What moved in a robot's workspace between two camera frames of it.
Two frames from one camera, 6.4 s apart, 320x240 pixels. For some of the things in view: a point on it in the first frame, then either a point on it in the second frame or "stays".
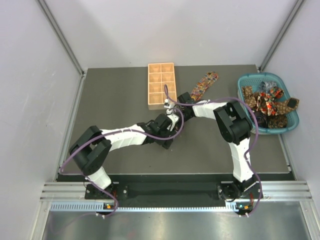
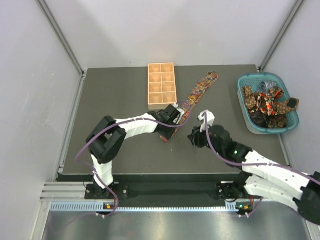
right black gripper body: (185, 116) -> (200, 138)
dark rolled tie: (262, 119) stays
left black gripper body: (164, 143) -> (168, 133)
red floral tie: (265, 101) stays
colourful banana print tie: (207, 80) stays
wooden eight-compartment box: (159, 75) stays
